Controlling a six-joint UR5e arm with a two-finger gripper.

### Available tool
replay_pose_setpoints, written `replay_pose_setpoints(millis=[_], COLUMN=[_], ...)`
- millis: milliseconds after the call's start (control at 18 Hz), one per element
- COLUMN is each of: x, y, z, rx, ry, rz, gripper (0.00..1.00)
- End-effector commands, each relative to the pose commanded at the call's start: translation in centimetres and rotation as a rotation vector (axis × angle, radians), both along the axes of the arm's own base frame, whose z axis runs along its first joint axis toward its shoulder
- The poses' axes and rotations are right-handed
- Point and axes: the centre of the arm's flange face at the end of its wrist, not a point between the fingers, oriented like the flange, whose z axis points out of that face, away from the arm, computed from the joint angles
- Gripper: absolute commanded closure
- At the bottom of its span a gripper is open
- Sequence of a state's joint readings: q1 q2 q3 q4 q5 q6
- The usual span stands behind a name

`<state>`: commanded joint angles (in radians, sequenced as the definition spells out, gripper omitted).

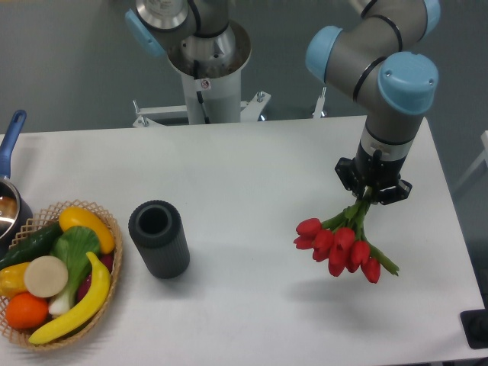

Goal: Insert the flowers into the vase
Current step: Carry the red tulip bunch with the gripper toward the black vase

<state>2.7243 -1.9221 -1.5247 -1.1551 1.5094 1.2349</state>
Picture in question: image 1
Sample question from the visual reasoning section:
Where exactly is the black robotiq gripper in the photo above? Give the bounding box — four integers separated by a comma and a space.
335, 146, 413, 205

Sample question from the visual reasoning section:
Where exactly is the red tulip bouquet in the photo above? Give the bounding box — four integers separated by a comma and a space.
294, 188, 400, 284

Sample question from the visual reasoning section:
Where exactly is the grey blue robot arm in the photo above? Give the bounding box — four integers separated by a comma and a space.
125, 1, 440, 205

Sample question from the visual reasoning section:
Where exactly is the dark grey ribbed vase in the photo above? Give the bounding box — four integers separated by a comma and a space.
128, 200, 190, 279

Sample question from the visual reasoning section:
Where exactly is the white furniture piece right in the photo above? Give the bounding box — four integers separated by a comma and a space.
452, 130, 487, 199

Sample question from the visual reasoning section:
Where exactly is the black device at edge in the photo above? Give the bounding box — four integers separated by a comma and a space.
460, 309, 487, 349

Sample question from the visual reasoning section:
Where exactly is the dark red fruit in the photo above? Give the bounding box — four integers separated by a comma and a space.
76, 253, 114, 303

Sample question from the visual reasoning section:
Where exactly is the yellow squash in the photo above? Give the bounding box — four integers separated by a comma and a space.
59, 206, 115, 255

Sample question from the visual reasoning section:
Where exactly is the green bok choy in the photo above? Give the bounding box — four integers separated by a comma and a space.
49, 226, 101, 317

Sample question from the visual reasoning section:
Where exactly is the yellow banana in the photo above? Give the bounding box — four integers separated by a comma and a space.
28, 252, 111, 345

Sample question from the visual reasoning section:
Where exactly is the green cucumber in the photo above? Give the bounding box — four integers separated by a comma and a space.
1, 222, 63, 270

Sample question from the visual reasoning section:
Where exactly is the beige round disc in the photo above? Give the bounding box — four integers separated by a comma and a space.
24, 255, 68, 298

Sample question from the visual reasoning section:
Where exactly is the woven wicker basket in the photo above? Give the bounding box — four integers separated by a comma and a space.
1, 199, 123, 352

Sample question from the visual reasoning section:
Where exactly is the orange fruit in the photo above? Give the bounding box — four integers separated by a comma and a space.
5, 292, 48, 329

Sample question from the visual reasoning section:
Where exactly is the yellow bell pepper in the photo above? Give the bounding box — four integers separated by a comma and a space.
1, 262, 30, 299

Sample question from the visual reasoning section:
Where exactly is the blue handled saucepan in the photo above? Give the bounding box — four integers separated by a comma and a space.
1, 110, 32, 257

